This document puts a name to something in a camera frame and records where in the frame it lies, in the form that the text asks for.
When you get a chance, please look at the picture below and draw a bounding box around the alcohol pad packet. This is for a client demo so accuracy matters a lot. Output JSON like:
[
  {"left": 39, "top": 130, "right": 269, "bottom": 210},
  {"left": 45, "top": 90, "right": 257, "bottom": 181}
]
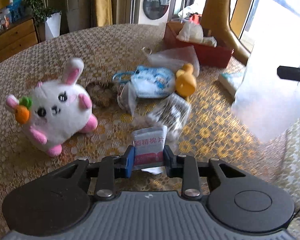
[{"left": 132, "top": 125, "right": 167, "bottom": 175}]

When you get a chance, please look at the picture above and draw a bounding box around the cotton swab bag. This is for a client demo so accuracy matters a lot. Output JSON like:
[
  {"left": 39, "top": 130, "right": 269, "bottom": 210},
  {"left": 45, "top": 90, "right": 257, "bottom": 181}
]
[{"left": 146, "top": 93, "right": 191, "bottom": 141}]

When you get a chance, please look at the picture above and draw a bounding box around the yellow duck plush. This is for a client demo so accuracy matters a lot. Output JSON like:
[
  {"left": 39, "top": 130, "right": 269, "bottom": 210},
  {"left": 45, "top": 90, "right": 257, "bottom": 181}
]
[{"left": 175, "top": 63, "right": 197, "bottom": 101}]

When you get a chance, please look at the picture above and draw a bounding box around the red tin box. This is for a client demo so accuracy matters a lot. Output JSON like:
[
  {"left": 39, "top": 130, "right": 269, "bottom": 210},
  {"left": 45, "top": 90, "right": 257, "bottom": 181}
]
[{"left": 164, "top": 22, "right": 234, "bottom": 68}]

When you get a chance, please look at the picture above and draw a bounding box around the blue cartoon face mask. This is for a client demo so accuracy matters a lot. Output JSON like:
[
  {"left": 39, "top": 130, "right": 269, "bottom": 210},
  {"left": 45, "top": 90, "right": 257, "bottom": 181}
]
[{"left": 112, "top": 65, "right": 175, "bottom": 99}]

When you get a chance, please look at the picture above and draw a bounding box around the tissue pack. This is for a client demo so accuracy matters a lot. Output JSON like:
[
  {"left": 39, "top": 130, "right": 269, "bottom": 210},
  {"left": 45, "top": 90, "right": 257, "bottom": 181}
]
[{"left": 218, "top": 71, "right": 245, "bottom": 98}]

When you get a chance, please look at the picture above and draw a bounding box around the small clear plastic bag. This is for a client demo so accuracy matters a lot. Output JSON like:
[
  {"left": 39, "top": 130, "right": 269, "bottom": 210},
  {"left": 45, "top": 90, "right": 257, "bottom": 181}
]
[{"left": 117, "top": 82, "right": 137, "bottom": 116}]

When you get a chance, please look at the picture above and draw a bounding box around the brown hair scrunchie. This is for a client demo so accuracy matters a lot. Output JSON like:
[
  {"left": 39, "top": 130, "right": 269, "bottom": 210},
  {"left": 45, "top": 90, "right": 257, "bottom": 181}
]
[{"left": 85, "top": 81, "right": 117, "bottom": 108}]

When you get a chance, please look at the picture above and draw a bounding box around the white bunny plush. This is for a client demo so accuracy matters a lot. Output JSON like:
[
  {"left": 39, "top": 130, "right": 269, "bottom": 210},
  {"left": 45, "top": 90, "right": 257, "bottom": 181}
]
[{"left": 5, "top": 58, "right": 98, "bottom": 157}]

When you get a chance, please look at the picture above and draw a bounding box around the white plant pot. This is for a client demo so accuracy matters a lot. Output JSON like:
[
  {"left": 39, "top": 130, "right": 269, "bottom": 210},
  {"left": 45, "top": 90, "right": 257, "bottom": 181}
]
[{"left": 45, "top": 12, "right": 61, "bottom": 40}]

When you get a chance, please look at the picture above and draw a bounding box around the wooden drawer cabinet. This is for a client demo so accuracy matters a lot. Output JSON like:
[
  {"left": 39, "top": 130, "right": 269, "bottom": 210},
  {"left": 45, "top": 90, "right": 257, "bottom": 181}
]
[{"left": 0, "top": 16, "right": 40, "bottom": 63}]

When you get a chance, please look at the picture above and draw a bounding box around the white washing machine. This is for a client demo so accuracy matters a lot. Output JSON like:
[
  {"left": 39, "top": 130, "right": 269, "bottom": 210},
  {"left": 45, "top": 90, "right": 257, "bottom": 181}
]
[{"left": 136, "top": 0, "right": 171, "bottom": 25}]

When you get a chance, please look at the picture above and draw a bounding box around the yellow curtain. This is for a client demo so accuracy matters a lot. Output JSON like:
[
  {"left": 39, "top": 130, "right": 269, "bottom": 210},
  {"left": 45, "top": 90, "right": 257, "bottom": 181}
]
[{"left": 94, "top": 0, "right": 113, "bottom": 27}]

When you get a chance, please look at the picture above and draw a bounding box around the potted green plant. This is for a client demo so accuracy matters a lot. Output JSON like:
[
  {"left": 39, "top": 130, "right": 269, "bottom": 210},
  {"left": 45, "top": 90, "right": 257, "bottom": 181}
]
[{"left": 11, "top": 0, "right": 62, "bottom": 27}]

